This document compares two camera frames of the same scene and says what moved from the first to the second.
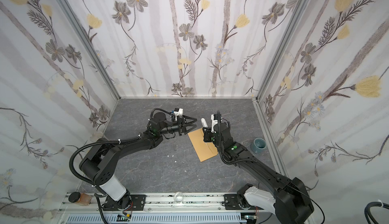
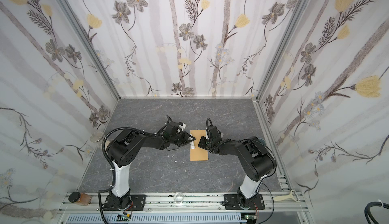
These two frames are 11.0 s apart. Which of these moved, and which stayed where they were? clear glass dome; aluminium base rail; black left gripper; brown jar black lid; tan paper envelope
Moved: tan paper envelope; black left gripper
Stayed: clear glass dome; aluminium base rail; brown jar black lid
